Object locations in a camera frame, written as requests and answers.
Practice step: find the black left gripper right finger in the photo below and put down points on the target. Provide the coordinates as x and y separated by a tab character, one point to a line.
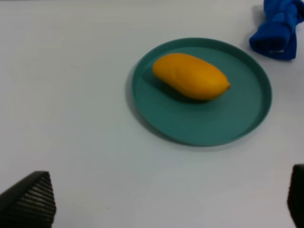
295	200

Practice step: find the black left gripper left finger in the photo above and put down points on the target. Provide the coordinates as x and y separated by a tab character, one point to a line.
29	203

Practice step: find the yellow mango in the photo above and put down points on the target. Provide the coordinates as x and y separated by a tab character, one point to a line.
191	76

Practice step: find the green round plate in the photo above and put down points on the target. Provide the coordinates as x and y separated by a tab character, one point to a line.
234	114

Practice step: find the blue rolled cloth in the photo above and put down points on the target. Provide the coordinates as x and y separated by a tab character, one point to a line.
276	36

